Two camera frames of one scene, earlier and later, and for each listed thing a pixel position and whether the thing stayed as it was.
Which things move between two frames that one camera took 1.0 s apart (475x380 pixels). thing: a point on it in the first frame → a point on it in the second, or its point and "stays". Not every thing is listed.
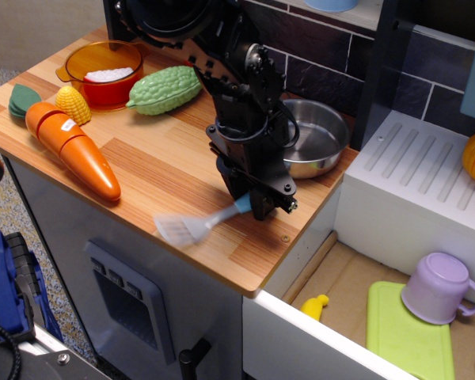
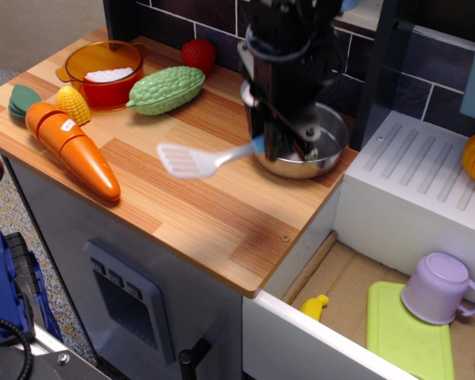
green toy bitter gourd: x=164 y=89 stays
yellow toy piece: x=313 y=306 stays
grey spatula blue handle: x=184 y=229 → x=191 y=163
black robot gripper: x=256 y=149 → x=285 y=78
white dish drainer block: x=406 y=193 stays
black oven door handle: x=190 y=359 stays
